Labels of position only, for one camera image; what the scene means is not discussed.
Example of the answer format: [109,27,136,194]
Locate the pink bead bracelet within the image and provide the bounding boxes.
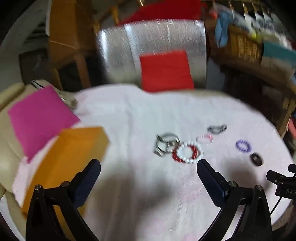
[196,133,213,145]

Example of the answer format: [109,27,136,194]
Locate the magenta cloth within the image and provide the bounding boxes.
[8,86,81,164]

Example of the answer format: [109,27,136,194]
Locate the red bead bracelet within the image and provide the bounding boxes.
[172,144,200,164]

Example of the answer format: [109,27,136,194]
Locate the teal box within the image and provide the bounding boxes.
[262,42,293,58]

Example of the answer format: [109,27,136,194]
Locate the pink towel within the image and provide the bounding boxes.
[11,84,294,241]

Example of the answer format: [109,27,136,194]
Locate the red fabric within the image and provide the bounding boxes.
[119,0,201,25]

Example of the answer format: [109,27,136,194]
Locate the silver metal bracelet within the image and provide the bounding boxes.
[154,133,181,156]

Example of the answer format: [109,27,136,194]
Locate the blue cloth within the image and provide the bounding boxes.
[215,11,232,48]

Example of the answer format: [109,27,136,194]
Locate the grey black hair tie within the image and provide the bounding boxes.
[207,124,228,134]

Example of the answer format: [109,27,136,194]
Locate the purple bead bracelet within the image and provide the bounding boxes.
[235,139,253,153]

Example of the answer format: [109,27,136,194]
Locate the red cloth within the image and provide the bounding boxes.
[139,50,195,93]

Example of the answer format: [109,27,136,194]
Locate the white bead bracelet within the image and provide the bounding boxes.
[176,141,204,164]

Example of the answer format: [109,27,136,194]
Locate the beige sofa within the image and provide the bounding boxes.
[0,80,77,241]

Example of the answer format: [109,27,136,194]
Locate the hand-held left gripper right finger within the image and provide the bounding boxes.
[196,159,273,241]

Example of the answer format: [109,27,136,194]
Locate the silver foil chair cover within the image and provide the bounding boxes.
[95,20,208,90]

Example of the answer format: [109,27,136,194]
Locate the wicker basket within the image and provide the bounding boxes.
[209,24,264,64]

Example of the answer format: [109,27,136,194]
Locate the orange box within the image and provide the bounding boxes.
[21,126,110,218]

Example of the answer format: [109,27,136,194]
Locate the black cable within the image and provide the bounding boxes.
[270,197,282,216]

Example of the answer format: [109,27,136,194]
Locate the bunch of keys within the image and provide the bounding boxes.
[31,80,78,109]

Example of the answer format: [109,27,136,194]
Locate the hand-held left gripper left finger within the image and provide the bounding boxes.
[26,159,101,241]

